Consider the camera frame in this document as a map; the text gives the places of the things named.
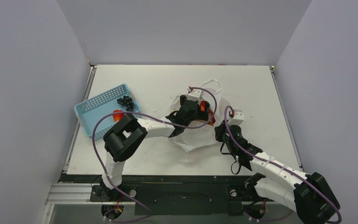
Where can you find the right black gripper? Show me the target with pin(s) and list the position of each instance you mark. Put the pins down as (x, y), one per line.
(221, 133)

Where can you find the aluminium frame rail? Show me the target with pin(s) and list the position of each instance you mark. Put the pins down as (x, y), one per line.
(70, 193)

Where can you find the white plastic bag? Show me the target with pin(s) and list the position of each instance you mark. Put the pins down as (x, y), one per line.
(192, 139)

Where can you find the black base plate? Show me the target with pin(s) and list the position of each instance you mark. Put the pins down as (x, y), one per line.
(182, 195)

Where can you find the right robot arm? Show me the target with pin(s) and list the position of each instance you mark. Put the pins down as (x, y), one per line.
(309, 196)

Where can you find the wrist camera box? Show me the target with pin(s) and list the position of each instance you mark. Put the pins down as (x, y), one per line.
(194, 95)
(236, 118)

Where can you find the blue plastic basket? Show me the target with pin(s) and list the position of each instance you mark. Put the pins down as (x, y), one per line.
(91, 110)

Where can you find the black fake grape bunch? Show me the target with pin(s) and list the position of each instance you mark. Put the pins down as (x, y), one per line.
(127, 102)

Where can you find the orange fake fruit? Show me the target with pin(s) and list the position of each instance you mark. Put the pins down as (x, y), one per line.
(205, 113)

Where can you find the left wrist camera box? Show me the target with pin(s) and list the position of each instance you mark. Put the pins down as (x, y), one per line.
(194, 95)

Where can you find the red fake fruit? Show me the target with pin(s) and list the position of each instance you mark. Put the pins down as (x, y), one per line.
(118, 114)

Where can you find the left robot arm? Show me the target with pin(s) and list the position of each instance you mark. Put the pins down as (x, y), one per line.
(123, 139)

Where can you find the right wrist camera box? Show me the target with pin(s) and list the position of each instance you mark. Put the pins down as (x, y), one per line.
(236, 118)

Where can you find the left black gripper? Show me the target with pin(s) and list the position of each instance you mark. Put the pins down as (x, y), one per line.
(202, 115)

